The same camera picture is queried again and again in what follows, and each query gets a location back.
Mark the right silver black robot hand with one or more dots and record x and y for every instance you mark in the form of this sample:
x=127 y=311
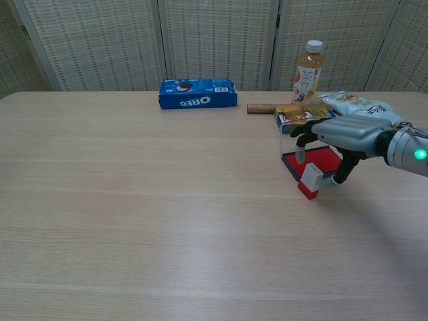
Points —
x=351 y=133

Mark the white red stamp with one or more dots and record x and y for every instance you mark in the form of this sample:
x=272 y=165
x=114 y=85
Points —
x=311 y=182

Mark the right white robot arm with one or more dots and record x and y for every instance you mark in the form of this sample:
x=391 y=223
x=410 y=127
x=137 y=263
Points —
x=408 y=150

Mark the pale green snack bag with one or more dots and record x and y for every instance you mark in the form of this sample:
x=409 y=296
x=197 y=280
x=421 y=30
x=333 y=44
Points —
x=357 y=105

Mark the blue yellow printed carton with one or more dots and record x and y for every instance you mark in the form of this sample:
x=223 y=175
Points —
x=297 y=115

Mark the red ink pad clear lid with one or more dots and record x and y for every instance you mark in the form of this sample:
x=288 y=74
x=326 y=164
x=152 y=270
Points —
x=290 y=161

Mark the orange tea bottle white cap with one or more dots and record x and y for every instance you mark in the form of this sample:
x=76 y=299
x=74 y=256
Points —
x=306 y=77

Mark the woven folding screen panel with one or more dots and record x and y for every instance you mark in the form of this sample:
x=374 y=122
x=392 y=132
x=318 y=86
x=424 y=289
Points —
x=404 y=57
x=341 y=30
x=13 y=60
x=100 y=43
x=217 y=43

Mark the brown wooden stick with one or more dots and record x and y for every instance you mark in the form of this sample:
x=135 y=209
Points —
x=259 y=108

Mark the blue Oreo cookie box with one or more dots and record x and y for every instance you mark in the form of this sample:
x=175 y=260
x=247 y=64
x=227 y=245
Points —
x=197 y=100

